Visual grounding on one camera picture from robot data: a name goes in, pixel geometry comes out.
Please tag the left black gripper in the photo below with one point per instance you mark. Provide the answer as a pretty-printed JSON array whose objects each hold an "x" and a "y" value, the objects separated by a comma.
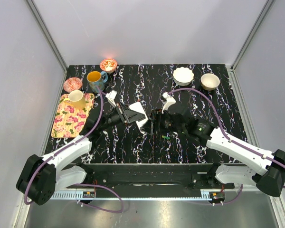
[{"x": 128, "y": 116}]

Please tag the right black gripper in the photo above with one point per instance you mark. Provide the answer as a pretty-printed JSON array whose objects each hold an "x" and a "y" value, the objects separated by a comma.
[{"x": 156, "y": 115}]

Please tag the white remote control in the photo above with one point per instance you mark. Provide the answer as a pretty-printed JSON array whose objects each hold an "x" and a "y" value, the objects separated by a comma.
[{"x": 139, "y": 115}]

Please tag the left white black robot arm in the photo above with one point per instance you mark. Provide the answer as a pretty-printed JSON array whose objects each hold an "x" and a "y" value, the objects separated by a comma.
[{"x": 42, "y": 176}]

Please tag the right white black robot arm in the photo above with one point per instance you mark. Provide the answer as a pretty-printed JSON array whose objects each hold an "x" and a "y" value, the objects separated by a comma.
[{"x": 262, "y": 168}]

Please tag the blue mug yellow inside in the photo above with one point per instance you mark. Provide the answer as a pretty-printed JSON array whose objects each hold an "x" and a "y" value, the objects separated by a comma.
[{"x": 97, "y": 80}]

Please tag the red patterned small bowl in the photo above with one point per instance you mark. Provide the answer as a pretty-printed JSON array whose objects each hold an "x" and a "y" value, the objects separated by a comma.
[{"x": 108, "y": 65}]

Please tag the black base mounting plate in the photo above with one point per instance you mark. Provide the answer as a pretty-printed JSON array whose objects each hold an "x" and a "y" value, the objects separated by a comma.
[{"x": 196, "y": 176}]

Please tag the floral pink tray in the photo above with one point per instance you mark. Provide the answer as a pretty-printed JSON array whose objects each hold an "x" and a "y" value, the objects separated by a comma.
[{"x": 69, "y": 121}]

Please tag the red patterned saucer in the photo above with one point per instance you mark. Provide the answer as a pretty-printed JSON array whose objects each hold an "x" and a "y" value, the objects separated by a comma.
[{"x": 72, "y": 84}]

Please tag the white scalloped bowl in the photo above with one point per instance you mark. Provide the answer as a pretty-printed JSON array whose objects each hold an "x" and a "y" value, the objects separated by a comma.
[{"x": 183, "y": 76}]

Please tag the beige round bowl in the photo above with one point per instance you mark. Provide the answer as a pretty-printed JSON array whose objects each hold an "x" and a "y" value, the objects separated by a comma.
[{"x": 209, "y": 81}]

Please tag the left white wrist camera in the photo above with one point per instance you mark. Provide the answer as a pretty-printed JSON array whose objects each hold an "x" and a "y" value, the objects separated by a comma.
[{"x": 111, "y": 97}]

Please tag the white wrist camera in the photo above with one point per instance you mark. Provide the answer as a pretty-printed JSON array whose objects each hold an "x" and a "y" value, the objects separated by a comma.
[
  {"x": 111, "y": 97},
  {"x": 167, "y": 101}
]

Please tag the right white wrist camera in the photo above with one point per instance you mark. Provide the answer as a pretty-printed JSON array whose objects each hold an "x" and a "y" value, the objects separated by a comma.
[{"x": 167, "y": 101}]

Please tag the white slotted cable duct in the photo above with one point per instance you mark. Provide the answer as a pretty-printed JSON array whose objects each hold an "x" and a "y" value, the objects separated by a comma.
[{"x": 78, "y": 194}]

